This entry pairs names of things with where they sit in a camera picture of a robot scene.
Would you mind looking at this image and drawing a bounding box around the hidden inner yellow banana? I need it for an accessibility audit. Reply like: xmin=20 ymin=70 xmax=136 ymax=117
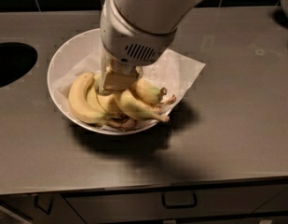
xmin=86 ymin=87 xmax=120 ymax=116

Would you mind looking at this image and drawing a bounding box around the grey drawer front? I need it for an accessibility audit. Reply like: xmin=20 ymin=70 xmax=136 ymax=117
xmin=64 ymin=184 xmax=288 ymax=224

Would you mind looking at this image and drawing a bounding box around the white round bowl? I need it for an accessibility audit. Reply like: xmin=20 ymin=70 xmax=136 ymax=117
xmin=48 ymin=29 xmax=158 ymax=135

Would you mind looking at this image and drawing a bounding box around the black round sink hole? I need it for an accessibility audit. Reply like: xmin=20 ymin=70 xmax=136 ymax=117
xmin=0 ymin=42 xmax=38 ymax=88

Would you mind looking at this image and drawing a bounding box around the black left cabinet handle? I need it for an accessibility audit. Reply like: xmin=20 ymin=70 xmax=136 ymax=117
xmin=34 ymin=194 xmax=54 ymax=216

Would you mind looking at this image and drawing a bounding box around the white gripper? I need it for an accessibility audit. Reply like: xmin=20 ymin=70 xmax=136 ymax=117
xmin=99 ymin=0 xmax=175 ymax=93

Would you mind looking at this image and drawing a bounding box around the white paper liner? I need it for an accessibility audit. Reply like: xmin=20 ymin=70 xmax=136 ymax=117
xmin=52 ymin=47 xmax=207 ymax=133

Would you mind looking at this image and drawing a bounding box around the black drawer handle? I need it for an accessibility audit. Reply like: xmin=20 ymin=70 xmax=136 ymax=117
xmin=161 ymin=190 xmax=198 ymax=209

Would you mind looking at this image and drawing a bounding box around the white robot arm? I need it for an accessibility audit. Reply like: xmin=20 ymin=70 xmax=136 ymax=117
xmin=100 ymin=0 xmax=204 ymax=93

